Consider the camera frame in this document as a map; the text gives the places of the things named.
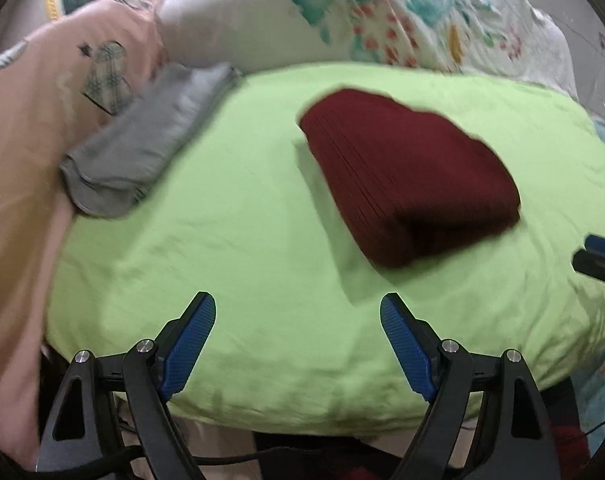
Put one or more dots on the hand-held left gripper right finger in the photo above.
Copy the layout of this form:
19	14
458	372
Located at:
407	345

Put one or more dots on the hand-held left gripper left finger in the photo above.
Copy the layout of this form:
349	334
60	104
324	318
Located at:
190	345

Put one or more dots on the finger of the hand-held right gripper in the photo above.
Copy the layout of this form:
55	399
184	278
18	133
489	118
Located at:
600	265

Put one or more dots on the maroon knit sweater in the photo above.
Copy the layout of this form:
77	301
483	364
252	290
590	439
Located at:
407	170

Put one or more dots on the lime green blanket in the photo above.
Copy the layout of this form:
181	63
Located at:
232	210

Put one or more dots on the grey folded cloth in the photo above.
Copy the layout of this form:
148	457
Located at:
142	140

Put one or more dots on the pink heart print bedding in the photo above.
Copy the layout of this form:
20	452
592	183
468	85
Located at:
22	160

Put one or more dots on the floral white pillow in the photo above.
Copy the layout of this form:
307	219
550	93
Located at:
382	15

